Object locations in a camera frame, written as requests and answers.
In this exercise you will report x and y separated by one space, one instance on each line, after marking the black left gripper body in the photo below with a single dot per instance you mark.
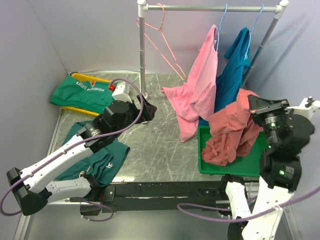
133 114

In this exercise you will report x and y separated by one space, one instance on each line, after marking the pink t shirt on hanger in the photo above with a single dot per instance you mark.
195 99

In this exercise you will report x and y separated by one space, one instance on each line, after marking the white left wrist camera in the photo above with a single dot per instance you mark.
120 92

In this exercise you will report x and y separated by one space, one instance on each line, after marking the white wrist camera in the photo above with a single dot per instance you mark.
307 107
120 92

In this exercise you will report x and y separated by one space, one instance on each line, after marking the green printed t shirt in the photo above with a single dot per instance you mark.
86 95

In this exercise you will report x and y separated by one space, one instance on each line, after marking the silver clothes rack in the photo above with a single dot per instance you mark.
143 7

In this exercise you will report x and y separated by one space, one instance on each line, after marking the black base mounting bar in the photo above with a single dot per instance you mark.
152 196

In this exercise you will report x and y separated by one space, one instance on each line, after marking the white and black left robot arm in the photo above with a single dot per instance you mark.
34 187

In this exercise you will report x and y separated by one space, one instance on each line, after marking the light blue hanger left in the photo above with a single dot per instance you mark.
219 28

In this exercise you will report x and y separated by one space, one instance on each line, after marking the dark teal t shirt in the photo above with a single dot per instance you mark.
102 165

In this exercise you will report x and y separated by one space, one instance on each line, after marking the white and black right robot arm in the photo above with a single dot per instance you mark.
287 130

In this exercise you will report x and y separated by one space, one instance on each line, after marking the blue t shirt on hanger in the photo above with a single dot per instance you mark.
229 82

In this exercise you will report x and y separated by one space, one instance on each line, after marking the yellow plastic tray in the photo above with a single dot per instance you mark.
80 77

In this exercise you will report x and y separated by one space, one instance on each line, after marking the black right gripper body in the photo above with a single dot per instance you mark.
270 119

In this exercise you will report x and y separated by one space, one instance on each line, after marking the green plastic tray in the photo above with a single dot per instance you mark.
248 166

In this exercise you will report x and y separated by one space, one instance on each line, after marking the light blue hanger right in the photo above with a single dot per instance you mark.
246 55

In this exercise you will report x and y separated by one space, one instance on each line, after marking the light blue hanger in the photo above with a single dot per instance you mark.
246 55
219 28

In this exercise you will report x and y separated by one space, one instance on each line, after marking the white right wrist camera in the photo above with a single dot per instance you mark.
307 107

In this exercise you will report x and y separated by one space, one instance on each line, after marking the salmon red t shirt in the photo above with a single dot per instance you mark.
233 132

